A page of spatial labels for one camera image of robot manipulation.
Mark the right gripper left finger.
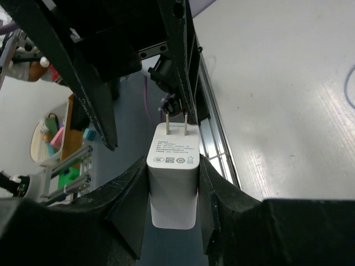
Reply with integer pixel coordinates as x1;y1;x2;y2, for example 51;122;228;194
1;157;147;265

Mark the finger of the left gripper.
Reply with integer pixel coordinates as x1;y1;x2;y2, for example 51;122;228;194
158;1;201;124
5;1;118;151

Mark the thin blue charging cable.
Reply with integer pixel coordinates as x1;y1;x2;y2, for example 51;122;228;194
343;65;355;109

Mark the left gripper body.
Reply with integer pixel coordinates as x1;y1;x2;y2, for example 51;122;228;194
43;1;169;81

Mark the white charger plug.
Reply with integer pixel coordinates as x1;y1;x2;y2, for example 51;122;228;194
146;119;200;230

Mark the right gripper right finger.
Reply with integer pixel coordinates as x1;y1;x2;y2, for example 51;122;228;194
199;157;354;265

